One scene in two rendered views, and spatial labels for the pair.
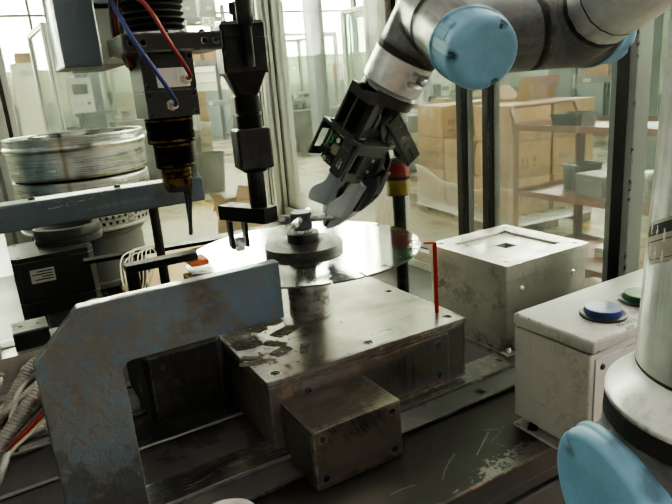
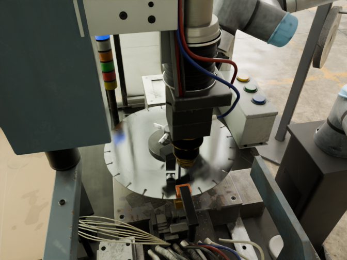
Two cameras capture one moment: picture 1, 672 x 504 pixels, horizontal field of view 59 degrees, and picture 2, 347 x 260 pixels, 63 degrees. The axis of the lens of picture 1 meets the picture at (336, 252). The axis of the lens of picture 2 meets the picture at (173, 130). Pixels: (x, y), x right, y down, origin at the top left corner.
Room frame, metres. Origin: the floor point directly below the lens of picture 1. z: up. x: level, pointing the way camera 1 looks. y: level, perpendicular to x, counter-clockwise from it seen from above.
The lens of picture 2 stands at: (0.66, 0.53, 1.46)
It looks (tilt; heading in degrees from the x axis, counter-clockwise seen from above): 42 degrees down; 288
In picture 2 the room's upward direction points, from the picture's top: straight up
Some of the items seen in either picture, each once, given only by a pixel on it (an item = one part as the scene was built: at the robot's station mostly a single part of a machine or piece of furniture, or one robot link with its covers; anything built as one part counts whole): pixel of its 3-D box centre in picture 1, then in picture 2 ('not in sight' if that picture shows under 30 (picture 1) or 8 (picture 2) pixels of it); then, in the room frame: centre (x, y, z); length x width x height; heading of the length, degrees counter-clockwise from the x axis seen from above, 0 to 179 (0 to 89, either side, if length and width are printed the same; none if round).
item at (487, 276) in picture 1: (505, 287); (170, 104); (0.94, -0.28, 0.82); 0.18 x 0.18 x 0.15; 29
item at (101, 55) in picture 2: not in sight; (104, 53); (1.08, -0.12, 1.08); 0.05 x 0.04 x 0.03; 29
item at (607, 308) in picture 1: (603, 314); (258, 100); (0.63, -0.30, 0.90); 0.04 x 0.04 x 0.02
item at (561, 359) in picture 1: (626, 353); (242, 106); (0.68, -0.35, 0.82); 0.28 x 0.11 x 0.15; 119
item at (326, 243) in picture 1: (303, 239); (170, 140); (0.83, 0.04, 0.96); 0.11 x 0.11 x 0.03
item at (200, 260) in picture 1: (169, 281); (187, 211); (0.73, 0.22, 0.95); 0.10 x 0.03 x 0.07; 119
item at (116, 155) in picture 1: (88, 209); not in sight; (1.41, 0.58, 0.93); 0.31 x 0.31 x 0.36
